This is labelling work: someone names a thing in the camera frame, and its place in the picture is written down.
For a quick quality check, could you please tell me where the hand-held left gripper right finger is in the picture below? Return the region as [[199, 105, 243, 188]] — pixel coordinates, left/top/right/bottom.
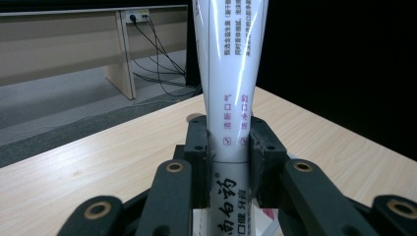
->
[[248, 115, 290, 210]]

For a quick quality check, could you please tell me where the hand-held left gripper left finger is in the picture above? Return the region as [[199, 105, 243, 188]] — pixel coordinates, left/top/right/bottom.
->
[[182, 114, 211, 209]]

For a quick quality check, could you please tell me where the grey plastic container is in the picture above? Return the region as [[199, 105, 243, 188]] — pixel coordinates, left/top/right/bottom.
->
[[191, 150, 298, 236]]

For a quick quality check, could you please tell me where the white toothpaste tube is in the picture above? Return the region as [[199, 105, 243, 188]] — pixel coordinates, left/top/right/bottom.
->
[[191, 0, 270, 236]]

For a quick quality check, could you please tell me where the beige wooden desk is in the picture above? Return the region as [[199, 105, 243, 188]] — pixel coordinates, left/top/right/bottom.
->
[[0, 4, 190, 101]]

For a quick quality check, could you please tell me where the grey table cable grommet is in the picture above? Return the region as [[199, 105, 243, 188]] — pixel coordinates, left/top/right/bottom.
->
[[186, 112, 207, 125]]

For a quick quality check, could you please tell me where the black cable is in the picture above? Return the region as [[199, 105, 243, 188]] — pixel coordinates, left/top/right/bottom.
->
[[131, 58, 203, 98], [129, 13, 188, 78]]

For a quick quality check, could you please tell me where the white wall power outlet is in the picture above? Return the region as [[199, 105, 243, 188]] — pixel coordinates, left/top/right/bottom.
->
[[123, 8, 150, 25]]

